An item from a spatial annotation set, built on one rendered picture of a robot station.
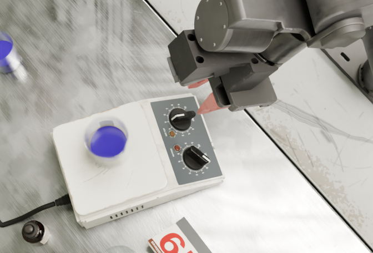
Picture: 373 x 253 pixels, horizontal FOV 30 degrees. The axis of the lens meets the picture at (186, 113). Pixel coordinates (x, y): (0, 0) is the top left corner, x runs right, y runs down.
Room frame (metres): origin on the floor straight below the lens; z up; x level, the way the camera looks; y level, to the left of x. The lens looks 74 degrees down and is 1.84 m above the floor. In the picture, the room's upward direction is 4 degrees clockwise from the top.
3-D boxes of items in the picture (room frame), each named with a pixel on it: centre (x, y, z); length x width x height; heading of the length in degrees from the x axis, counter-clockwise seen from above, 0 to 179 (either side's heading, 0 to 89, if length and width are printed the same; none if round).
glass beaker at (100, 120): (0.19, 0.09, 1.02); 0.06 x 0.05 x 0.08; 39
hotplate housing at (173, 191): (0.20, 0.07, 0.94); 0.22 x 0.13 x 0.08; 113
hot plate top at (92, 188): (0.19, 0.09, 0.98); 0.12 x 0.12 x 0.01; 23
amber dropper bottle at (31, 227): (0.09, 0.18, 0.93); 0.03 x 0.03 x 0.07
